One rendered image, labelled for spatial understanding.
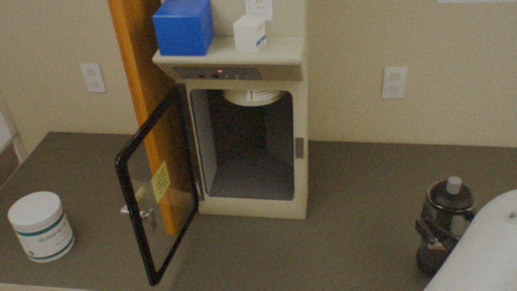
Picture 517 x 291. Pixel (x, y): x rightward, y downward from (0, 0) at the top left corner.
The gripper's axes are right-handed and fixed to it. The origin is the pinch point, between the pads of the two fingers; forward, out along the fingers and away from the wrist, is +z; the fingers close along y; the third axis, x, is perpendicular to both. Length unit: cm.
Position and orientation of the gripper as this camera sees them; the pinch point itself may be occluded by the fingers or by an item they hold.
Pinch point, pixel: (448, 212)
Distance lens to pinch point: 122.8
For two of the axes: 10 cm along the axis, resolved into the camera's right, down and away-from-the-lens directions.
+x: 0.2, 9.2, 3.9
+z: 1.4, -3.8, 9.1
